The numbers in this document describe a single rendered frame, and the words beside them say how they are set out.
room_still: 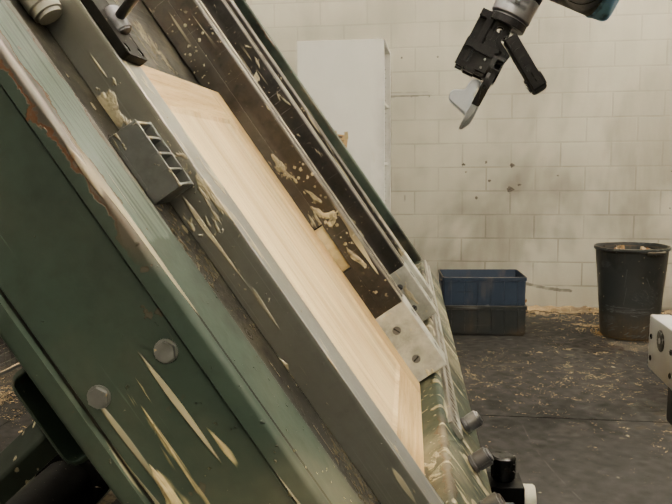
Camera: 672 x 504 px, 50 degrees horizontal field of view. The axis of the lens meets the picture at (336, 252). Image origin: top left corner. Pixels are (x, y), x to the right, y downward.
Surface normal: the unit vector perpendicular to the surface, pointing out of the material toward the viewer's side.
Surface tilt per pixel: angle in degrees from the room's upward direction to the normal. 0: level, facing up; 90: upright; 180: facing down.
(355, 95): 90
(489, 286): 90
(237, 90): 90
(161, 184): 89
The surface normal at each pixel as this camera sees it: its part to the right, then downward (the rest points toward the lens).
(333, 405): -0.10, 0.12
